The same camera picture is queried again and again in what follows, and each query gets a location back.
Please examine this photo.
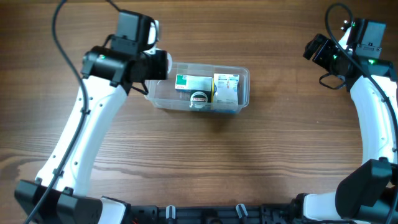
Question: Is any white green medicine box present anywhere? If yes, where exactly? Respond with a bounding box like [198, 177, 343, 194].
[175, 74, 213, 91]

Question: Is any blue yellow VapoDrops box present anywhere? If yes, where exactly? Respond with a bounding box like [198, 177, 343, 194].
[212, 79, 239, 113]

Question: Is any white blue medicine box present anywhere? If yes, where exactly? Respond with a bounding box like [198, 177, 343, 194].
[213, 73, 239, 105]

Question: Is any white bottle clear cap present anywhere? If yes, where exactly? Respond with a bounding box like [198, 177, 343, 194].
[167, 52, 173, 73]

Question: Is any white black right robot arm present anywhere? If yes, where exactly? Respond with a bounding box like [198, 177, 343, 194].
[290, 18, 397, 223]

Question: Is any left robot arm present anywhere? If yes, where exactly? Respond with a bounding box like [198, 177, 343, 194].
[14, 10, 172, 223]

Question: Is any clear plastic container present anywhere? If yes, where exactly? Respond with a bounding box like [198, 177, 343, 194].
[146, 63, 250, 114]

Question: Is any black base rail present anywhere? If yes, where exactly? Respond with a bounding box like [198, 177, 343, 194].
[122, 203, 316, 224]

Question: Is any black left camera cable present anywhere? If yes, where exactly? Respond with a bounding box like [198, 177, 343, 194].
[23, 0, 125, 224]

